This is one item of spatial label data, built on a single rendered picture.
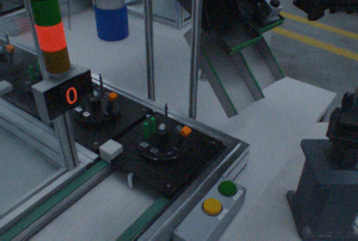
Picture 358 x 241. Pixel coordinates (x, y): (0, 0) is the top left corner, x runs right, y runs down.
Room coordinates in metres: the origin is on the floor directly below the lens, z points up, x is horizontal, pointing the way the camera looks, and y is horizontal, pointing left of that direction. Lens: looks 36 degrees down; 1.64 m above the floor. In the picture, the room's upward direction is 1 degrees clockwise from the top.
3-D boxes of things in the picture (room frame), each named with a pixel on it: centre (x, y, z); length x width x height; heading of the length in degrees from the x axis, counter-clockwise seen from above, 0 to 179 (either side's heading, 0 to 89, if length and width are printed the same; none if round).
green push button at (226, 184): (0.61, -0.12, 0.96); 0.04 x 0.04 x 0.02
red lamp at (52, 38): (0.67, 0.25, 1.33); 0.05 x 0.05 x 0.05
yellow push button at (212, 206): (0.56, -0.08, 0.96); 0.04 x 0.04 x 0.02
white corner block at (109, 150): (0.73, 0.18, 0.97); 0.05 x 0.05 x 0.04; 54
